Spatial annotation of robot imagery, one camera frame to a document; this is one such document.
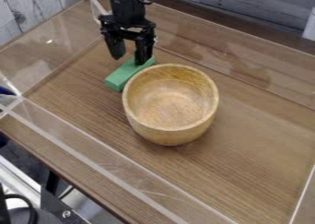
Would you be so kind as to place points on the brown wooden bowl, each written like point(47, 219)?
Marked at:
point(171, 102)

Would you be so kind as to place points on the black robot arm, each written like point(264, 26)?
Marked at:
point(127, 24)

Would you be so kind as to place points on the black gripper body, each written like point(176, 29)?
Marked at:
point(128, 15)

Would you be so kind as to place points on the clear acrylic corner bracket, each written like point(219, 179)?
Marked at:
point(97, 10)

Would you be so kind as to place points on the blue object at edge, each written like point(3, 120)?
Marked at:
point(5, 91)

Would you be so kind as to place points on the clear acrylic tray wall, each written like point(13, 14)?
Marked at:
point(245, 173)

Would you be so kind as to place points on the green rectangular block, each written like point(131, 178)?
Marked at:
point(120, 76)

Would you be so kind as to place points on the black metal table leg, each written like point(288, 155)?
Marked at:
point(52, 183)

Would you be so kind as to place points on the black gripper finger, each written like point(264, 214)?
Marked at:
point(113, 39)
point(143, 49)

